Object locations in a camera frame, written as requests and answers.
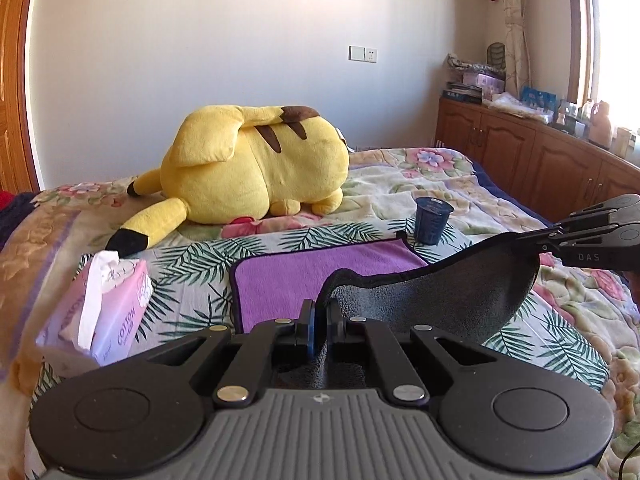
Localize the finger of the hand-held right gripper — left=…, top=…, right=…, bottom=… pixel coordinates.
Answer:
left=518, top=223, right=640, bottom=268
left=555, top=193, right=640, bottom=234

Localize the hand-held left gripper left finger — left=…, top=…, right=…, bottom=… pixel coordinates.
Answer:
left=148, top=299, right=318, bottom=409

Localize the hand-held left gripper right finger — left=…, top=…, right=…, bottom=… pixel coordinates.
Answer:
left=326, top=299, right=497, bottom=409

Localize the purple and grey towel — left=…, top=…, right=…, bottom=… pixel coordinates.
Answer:
left=230, top=231, right=542, bottom=391

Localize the wooden cabinet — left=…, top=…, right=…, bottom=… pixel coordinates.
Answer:
left=434, top=97, right=640, bottom=226

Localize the dark blue bed sheet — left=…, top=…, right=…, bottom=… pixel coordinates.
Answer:
left=472, top=159, right=553, bottom=223

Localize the floral printed blanket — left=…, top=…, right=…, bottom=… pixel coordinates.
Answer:
left=0, top=147, right=640, bottom=480

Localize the blue picture box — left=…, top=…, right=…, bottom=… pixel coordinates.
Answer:
left=520, top=85, right=559, bottom=112

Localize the white plastic bag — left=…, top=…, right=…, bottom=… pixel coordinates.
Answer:
left=486, top=92, right=552, bottom=124

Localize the dark blue plastic cup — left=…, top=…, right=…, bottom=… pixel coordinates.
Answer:
left=413, top=196, right=455, bottom=247

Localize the yellow plush toy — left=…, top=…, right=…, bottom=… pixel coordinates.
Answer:
left=105, top=104, right=351, bottom=257

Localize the stack of boxes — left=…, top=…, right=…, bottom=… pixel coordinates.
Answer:
left=441, top=53, right=507, bottom=106

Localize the pink tissue pack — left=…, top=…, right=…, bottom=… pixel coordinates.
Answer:
left=35, top=251, right=154, bottom=367

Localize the patterned curtain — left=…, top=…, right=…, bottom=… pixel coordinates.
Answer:
left=499, top=0, right=532, bottom=97

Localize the dark purple cloth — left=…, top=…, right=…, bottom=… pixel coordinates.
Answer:
left=0, top=192, right=37, bottom=252

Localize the wooden wardrobe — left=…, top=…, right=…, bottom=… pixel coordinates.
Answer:
left=0, top=0, right=42, bottom=196

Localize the black cable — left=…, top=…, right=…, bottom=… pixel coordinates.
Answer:
left=617, top=439, right=640, bottom=480

